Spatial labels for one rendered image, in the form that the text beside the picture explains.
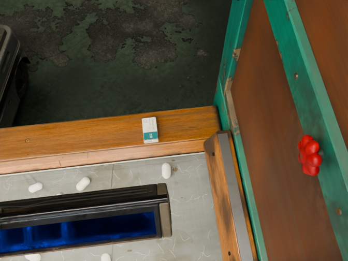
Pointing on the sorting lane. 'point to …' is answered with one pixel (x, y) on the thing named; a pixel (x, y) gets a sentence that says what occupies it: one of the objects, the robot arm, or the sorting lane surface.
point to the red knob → (309, 155)
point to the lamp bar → (84, 219)
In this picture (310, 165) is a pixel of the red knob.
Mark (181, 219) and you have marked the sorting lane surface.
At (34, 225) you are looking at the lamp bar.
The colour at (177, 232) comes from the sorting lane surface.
